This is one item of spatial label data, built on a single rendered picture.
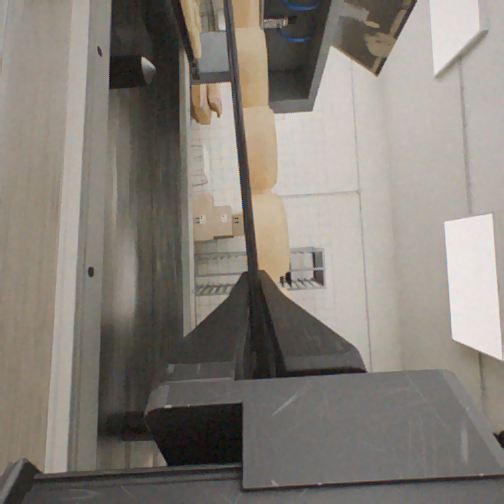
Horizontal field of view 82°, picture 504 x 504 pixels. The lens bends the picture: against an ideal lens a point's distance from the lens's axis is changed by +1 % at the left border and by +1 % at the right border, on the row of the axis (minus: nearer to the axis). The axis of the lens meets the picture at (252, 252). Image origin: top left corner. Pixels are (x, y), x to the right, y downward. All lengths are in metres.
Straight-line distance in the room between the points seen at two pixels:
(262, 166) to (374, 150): 4.59
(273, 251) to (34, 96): 0.19
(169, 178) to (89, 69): 0.29
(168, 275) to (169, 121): 0.27
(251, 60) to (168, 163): 0.36
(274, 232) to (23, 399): 0.17
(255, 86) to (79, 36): 0.13
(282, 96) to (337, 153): 3.79
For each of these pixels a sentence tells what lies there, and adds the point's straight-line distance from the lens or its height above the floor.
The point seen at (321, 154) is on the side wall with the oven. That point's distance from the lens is 4.52.
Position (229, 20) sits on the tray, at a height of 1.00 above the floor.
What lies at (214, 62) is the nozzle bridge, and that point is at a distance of 0.90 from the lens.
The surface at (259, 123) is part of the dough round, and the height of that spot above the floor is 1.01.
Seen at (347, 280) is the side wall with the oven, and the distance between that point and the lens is 4.40.
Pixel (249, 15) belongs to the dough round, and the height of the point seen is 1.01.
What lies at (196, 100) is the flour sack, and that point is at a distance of 3.74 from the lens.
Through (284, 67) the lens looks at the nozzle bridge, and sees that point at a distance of 0.85.
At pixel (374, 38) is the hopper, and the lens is 0.79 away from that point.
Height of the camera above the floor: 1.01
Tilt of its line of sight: 1 degrees down
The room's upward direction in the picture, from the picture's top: 86 degrees clockwise
